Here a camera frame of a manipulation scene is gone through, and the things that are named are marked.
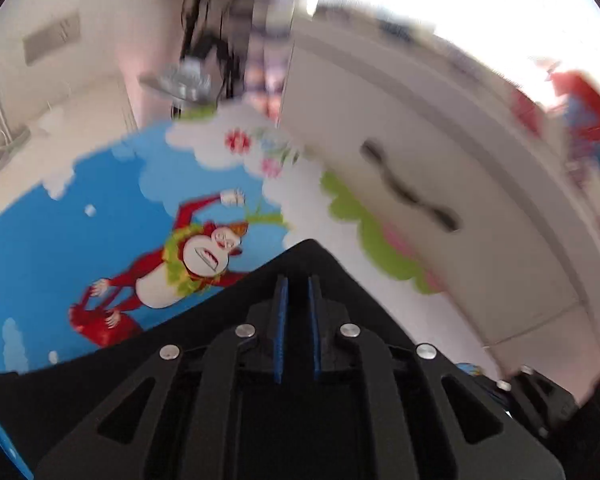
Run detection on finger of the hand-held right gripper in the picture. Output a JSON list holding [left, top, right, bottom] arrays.
[[495, 365, 581, 442]]

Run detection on red cloth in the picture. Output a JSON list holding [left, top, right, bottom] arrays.
[[510, 57, 600, 182]]

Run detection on white cabinet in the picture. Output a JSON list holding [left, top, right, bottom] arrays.
[[277, 19, 600, 397]]

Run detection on black pants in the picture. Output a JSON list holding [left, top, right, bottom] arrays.
[[0, 239, 512, 480]]

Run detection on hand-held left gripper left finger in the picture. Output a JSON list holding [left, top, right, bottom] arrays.
[[34, 275, 288, 480]]

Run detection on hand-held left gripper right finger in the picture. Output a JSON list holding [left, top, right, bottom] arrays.
[[307, 275, 566, 480]]

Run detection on black cabinet handle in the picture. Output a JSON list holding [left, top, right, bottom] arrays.
[[360, 140, 462, 234]]

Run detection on cartoon printed bedsheet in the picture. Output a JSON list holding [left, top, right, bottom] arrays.
[[0, 102, 486, 480]]

